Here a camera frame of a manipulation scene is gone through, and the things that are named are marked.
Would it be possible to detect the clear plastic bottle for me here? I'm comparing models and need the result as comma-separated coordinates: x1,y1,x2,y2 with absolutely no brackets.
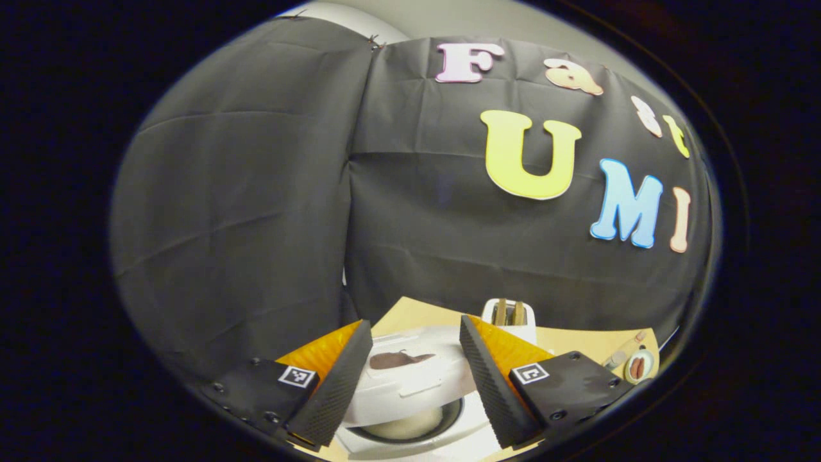
602,330,649,370

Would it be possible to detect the pale green plate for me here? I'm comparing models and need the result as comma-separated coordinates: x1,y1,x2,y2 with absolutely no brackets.
623,349,656,385

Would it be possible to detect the white toaster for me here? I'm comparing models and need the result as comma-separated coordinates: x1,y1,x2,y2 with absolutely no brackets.
480,298,538,348

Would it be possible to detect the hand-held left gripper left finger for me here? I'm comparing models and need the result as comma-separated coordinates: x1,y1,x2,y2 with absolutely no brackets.
204,319,375,450

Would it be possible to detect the black backdrop cloth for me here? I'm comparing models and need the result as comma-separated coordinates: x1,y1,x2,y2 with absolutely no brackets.
110,15,715,381

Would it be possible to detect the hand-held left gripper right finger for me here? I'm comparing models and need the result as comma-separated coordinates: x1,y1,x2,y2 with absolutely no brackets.
459,314,637,450

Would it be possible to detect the white rice cooker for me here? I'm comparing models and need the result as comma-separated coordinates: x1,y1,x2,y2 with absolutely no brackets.
333,324,509,462

